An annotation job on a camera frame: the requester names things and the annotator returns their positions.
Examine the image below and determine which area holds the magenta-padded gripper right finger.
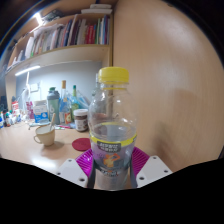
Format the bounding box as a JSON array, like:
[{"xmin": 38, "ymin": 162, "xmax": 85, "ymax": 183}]
[{"xmin": 128, "ymin": 146, "xmax": 174, "ymax": 189}]

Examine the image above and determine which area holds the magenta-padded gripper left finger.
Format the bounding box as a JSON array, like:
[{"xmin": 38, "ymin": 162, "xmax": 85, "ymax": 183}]
[{"xmin": 55, "ymin": 148, "xmax": 98, "ymax": 189}]

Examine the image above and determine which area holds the clear yellow-capped drink bottle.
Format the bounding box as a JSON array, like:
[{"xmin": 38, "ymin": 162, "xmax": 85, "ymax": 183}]
[{"xmin": 88, "ymin": 66, "xmax": 138, "ymax": 191}]

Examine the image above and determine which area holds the flat round red coaster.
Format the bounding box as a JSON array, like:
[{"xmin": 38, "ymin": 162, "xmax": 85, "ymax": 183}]
[{"xmin": 71, "ymin": 137, "xmax": 92, "ymax": 152}]

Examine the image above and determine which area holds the cream ceramic mug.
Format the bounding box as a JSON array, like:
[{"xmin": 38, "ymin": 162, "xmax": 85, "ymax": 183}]
[{"xmin": 33, "ymin": 124, "xmax": 56, "ymax": 147}]

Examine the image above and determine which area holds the brown jar with white lid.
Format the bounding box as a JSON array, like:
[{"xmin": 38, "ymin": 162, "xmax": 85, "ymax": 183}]
[{"xmin": 73, "ymin": 108, "xmax": 90, "ymax": 132}]

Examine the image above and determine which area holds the spoon in cream mug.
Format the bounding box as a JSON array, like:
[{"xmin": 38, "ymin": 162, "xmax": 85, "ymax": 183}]
[{"xmin": 49, "ymin": 112, "xmax": 57, "ymax": 132}]

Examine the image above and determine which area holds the green glass bottle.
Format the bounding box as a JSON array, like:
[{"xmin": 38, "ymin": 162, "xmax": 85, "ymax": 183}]
[{"xmin": 70, "ymin": 84, "xmax": 81, "ymax": 118}]

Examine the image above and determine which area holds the blue and white carton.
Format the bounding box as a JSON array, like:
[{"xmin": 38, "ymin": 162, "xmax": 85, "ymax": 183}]
[{"xmin": 32, "ymin": 99, "xmax": 50, "ymax": 124}]

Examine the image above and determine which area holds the grey shaker bottle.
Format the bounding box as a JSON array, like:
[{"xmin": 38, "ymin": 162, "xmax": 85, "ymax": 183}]
[{"xmin": 46, "ymin": 87, "xmax": 61, "ymax": 126}]

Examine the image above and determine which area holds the pink packet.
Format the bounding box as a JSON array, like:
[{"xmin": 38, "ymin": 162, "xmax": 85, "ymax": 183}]
[{"xmin": 25, "ymin": 100, "xmax": 34, "ymax": 120}]

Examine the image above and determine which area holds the red and white can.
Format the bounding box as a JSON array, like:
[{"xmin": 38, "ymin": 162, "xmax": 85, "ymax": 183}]
[{"xmin": 11, "ymin": 101, "xmax": 21, "ymax": 116}]

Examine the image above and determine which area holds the clear glass bottle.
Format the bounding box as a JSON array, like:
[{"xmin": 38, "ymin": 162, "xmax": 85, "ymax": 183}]
[{"xmin": 93, "ymin": 73, "xmax": 101, "ymax": 99}]

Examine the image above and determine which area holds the under-shelf light strip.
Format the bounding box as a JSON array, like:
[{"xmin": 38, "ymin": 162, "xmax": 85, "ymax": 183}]
[{"xmin": 14, "ymin": 64, "xmax": 42, "ymax": 77}]

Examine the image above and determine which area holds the wooden shelf unit with books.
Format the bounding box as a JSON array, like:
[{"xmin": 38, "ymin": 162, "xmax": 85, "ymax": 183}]
[{"xmin": 4, "ymin": 3, "xmax": 114, "ymax": 78}]

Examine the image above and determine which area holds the white tube light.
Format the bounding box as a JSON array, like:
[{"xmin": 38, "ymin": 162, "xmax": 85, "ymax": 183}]
[{"xmin": 33, "ymin": 12, "xmax": 45, "ymax": 26}]

